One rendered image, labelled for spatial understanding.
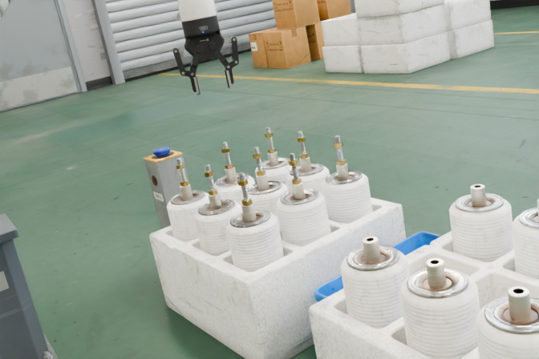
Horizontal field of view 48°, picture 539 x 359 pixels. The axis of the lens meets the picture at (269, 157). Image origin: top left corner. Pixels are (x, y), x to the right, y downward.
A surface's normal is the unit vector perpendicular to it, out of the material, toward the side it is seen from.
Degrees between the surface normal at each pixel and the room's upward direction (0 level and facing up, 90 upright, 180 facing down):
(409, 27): 90
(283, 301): 90
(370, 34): 90
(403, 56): 90
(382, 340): 0
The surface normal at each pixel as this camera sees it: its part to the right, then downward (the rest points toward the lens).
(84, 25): 0.53, 0.14
